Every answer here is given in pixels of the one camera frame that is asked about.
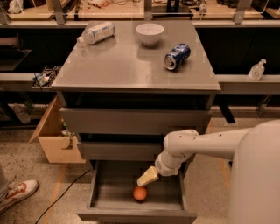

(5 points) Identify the grey open bottom drawer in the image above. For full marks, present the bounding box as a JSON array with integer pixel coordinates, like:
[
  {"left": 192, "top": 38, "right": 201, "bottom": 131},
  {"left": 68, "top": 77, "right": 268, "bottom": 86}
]
[{"left": 77, "top": 161, "right": 197, "bottom": 224}]

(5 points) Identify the white red sneaker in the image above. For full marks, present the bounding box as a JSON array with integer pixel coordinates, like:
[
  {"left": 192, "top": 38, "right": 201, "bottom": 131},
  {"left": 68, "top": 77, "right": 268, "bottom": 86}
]
[{"left": 0, "top": 179, "right": 39, "bottom": 213}]

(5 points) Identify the clear hand sanitizer bottle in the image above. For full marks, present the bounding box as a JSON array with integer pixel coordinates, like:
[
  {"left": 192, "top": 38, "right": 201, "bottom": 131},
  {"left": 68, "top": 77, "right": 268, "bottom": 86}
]
[{"left": 248, "top": 59, "right": 266, "bottom": 81}]

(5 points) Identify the orange fruit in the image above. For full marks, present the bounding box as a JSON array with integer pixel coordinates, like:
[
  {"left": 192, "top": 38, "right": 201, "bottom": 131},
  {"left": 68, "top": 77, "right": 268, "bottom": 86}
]
[{"left": 133, "top": 186, "right": 147, "bottom": 201}]

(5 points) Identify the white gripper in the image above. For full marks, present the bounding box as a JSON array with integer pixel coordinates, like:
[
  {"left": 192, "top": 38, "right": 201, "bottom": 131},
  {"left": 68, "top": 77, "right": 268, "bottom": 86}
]
[{"left": 137, "top": 151, "right": 180, "bottom": 186}]

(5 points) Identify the clear plastic water bottle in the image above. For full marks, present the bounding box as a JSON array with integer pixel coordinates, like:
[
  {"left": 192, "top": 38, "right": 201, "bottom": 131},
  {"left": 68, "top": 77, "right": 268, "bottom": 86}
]
[{"left": 77, "top": 22, "right": 116, "bottom": 45}]

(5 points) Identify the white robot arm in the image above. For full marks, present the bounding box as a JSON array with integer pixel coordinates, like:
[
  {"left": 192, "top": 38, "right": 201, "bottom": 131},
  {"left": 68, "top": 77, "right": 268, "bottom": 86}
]
[{"left": 137, "top": 120, "right": 280, "bottom": 224}]

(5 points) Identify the cardboard box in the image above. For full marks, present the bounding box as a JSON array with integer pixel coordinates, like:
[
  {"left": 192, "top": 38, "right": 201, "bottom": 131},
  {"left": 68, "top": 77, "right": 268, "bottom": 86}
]
[{"left": 29, "top": 96, "right": 86, "bottom": 164}]

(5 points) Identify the grey drawer cabinet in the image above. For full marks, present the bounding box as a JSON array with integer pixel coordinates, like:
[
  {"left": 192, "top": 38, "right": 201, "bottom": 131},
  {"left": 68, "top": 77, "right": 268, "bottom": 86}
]
[{"left": 51, "top": 20, "right": 221, "bottom": 165}]

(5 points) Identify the white ceramic bowl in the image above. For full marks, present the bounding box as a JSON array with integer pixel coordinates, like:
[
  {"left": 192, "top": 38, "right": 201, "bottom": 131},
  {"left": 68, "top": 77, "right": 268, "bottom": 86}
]
[{"left": 136, "top": 23, "right": 165, "bottom": 46}]

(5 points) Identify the tray of small parts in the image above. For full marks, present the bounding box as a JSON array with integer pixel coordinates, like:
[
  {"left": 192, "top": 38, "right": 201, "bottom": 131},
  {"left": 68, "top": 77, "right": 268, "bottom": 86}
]
[{"left": 33, "top": 66, "right": 60, "bottom": 88}]

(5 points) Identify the black floor cable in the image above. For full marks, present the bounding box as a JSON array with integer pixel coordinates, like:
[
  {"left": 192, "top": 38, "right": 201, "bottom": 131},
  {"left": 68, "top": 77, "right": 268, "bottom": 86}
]
[{"left": 34, "top": 168, "right": 92, "bottom": 224}]

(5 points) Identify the blue soda can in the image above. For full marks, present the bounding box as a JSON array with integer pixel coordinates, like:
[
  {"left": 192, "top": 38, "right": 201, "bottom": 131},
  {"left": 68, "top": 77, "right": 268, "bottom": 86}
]
[{"left": 164, "top": 43, "right": 191, "bottom": 71}]

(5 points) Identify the grey top drawer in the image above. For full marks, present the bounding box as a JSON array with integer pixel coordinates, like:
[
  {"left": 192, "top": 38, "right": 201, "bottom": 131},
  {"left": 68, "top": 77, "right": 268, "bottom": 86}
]
[{"left": 60, "top": 108, "right": 212, "bottom": 135}]

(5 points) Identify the grey middle drawer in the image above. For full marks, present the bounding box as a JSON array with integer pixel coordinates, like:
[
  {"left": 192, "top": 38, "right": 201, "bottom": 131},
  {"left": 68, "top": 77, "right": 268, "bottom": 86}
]
[{"left": 77, "top": 142, "right": 163, "bottom": 161}]

